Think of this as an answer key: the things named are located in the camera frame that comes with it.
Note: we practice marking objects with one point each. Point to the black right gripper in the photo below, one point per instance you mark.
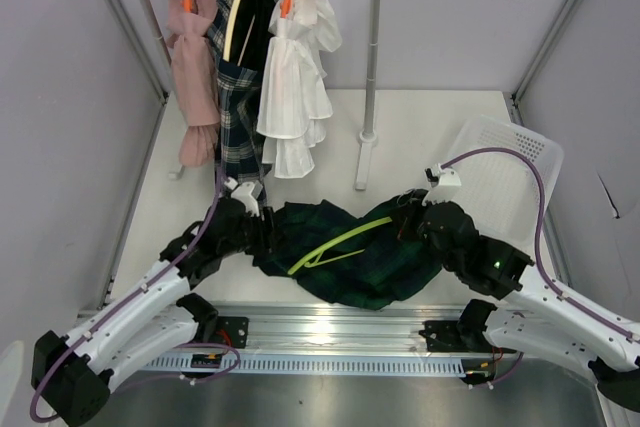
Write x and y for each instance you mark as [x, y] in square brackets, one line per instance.
[424, 207]

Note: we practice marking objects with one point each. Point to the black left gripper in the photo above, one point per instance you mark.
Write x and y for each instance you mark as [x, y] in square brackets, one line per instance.
[266, 240]

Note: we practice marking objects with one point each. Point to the green plastic hanger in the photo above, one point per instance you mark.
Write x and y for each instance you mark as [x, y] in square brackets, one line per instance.
[315, 257]

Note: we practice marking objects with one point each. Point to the white plastic basket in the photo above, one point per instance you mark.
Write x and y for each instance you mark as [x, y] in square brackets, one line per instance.
[498, 190]

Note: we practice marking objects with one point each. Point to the dark green plaid skirt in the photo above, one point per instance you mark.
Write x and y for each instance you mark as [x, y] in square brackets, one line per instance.
[387, 271]

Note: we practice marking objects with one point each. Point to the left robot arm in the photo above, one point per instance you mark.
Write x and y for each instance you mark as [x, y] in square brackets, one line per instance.
[76, 373]

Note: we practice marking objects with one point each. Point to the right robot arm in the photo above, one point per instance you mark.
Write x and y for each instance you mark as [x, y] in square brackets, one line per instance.
[523, 310]

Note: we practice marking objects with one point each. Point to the pink skirt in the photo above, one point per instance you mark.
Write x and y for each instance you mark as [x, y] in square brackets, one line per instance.
[195, 77]

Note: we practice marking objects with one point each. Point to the navy cream plaid skirt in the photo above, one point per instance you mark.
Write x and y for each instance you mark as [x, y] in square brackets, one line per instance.
[240, 146]

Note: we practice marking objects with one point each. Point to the cream wooden hanger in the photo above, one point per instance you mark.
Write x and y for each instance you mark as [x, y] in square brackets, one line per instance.
[232, 39]

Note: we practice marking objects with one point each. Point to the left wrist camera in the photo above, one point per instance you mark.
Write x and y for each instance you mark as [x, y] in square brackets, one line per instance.
[247, 193]

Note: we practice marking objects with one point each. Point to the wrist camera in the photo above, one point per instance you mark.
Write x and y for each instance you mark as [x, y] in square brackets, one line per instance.
[247, 193]
[444, 185]

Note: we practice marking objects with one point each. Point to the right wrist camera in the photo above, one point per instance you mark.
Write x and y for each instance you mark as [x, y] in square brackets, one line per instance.
[444, 185]

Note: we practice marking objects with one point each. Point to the aluminium mounting rail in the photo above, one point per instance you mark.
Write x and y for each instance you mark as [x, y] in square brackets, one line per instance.
[339, 328]

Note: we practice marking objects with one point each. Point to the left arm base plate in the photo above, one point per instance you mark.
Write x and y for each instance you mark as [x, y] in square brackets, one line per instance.
[232, 331]

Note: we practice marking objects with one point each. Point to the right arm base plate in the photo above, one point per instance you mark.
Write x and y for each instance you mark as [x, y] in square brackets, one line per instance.
[447, 336]

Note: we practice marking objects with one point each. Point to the white slotted cable duct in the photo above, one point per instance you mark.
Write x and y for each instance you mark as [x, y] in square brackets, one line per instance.
[256, 363]

